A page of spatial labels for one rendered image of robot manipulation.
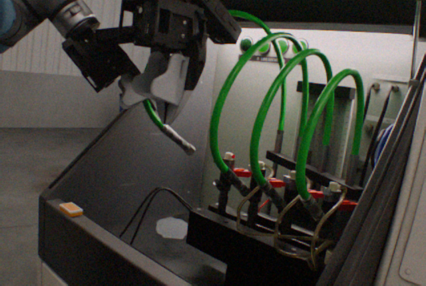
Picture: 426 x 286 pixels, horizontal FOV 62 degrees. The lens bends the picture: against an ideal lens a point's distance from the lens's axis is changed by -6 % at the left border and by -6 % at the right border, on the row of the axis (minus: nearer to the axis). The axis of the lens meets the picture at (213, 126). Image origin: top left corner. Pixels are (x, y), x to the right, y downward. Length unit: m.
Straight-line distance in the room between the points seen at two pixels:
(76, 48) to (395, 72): 0.69
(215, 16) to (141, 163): 0.63
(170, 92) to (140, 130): 0.57
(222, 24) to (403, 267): 0.45
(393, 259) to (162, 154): 0.69
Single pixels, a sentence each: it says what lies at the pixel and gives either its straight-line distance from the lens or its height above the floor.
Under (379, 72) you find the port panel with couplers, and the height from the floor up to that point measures 1.33.
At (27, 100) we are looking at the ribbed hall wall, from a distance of 7.22.
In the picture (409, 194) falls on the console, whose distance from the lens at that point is 0.65.
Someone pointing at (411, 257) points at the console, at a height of 1.04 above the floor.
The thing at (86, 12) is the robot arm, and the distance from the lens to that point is 0.75.
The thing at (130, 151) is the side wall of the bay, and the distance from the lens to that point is 1.01.
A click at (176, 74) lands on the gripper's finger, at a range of 0.46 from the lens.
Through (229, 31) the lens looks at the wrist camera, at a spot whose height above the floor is 1.33.
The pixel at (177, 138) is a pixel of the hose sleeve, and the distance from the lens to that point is 0.78.
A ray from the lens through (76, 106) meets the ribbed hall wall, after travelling 7.51.
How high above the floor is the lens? 1.27
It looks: 7 degrees down
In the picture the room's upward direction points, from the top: 7 degrees clockwise
